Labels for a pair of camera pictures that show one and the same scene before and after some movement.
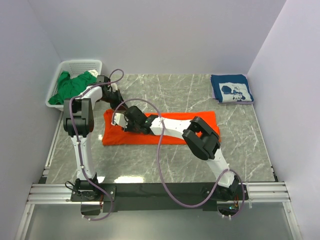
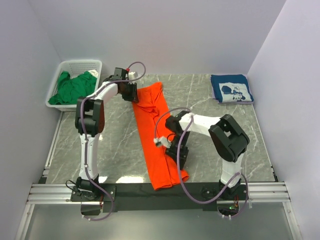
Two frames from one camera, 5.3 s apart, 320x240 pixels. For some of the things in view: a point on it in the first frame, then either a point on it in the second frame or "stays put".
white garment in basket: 94,73 stays put
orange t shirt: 112,135 -> 149,103
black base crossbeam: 97,198 stays put
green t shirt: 68,87 stays put
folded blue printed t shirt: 232,88 stays put
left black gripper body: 116,99 -> 131,93
